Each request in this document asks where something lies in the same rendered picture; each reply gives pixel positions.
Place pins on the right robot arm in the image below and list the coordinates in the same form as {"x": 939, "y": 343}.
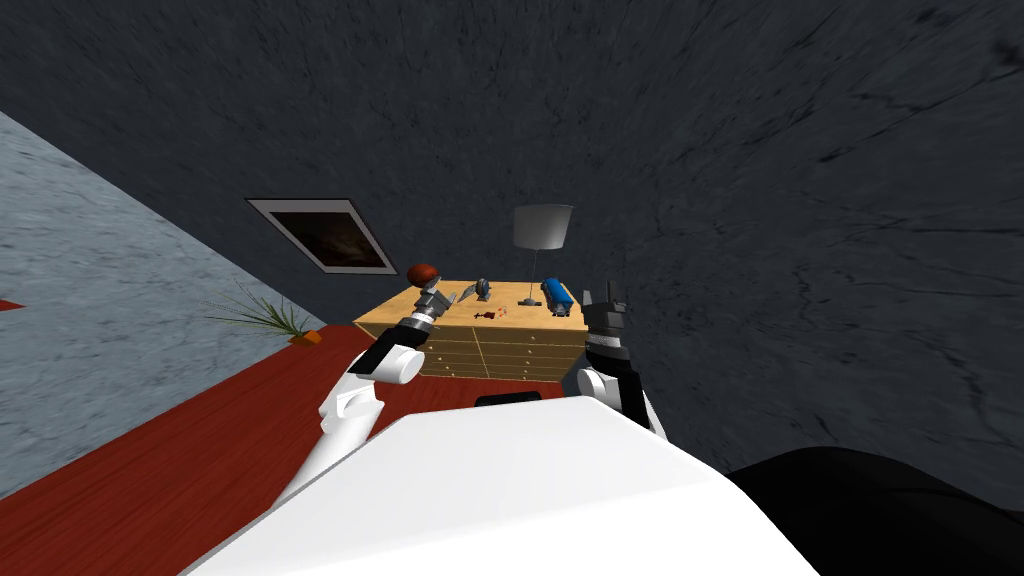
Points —
{"x": 620, "y": 388}

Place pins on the dark framed wall picture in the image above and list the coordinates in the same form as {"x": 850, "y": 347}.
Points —
{"x": 328, "y": 238}

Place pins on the small grey object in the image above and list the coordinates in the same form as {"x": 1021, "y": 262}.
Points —
{"x": 482, "y": 289}

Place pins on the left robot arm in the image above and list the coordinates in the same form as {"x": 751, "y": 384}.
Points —
{"x": 352, "y": 408}

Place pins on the green plant in orange pot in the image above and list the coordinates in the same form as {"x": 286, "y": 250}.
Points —
{"x": 276, "y": 320}

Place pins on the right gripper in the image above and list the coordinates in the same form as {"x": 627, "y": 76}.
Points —
{"x": 605, "y": 318}

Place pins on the small red object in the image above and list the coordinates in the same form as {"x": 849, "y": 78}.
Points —
{"x": 487, "y": 314}

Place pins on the blue cylindrical object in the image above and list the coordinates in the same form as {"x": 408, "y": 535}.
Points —
{"x": 558, "y": 295}

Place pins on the red-brown ball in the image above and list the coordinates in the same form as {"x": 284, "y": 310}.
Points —
{"x": 421, "y": 274}

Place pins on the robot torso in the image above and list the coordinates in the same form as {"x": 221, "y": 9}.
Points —
{"x": 512, "y": 496}

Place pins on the grey table lamp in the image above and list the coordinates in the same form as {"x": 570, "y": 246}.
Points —
{"x": 542, "y": 226}

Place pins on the light wooden chest of drawers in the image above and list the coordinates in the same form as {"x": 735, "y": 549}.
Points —
{"x": 512, "y": 348}

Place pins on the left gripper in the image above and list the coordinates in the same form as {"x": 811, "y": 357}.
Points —
{"x": 433, "y": 306}

